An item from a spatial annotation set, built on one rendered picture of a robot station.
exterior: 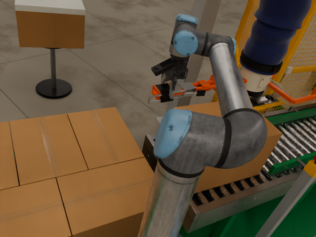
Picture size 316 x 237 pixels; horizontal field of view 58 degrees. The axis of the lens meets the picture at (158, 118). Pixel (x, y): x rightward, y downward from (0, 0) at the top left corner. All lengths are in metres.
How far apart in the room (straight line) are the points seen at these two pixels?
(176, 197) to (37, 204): 1.16
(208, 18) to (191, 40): 1.53
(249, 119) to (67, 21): 2.50
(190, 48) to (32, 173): 1.24
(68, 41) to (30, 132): 1.22
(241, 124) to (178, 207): 0.26
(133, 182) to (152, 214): 1.09
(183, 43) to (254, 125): 0.53
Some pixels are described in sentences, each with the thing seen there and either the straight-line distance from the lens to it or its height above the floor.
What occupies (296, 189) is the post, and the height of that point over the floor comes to 0.79.
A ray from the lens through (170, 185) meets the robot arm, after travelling 0.68.
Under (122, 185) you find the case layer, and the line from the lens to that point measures 1.83.
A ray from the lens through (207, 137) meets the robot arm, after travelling 0.60.
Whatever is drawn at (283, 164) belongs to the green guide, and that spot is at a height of 0.64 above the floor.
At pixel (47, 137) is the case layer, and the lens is 2.11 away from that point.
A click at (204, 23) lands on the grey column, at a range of 2.61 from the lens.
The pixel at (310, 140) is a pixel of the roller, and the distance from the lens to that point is 2.90.
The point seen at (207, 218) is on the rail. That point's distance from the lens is 1.87.
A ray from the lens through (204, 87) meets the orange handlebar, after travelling 1.48.
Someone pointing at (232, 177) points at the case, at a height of 0.61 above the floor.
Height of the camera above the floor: 1.97
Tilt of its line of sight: 37 degrees down
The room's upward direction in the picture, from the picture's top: 13 degrees clockwise
